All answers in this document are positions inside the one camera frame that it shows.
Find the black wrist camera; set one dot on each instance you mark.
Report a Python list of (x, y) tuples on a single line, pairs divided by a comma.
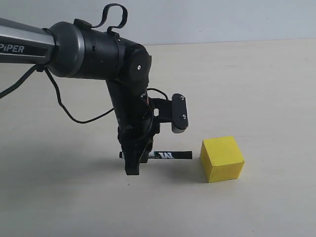
[(172, 111)]

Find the yellow cube block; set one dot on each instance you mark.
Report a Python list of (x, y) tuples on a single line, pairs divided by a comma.
[(221, 159)]

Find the black and white marker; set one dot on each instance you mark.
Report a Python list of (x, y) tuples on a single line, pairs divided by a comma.
[(169, 155)]

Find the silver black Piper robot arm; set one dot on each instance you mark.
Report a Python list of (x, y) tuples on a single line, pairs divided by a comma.
[(71, 50)]

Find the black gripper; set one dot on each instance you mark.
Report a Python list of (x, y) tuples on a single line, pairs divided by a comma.
[(136, 141)]

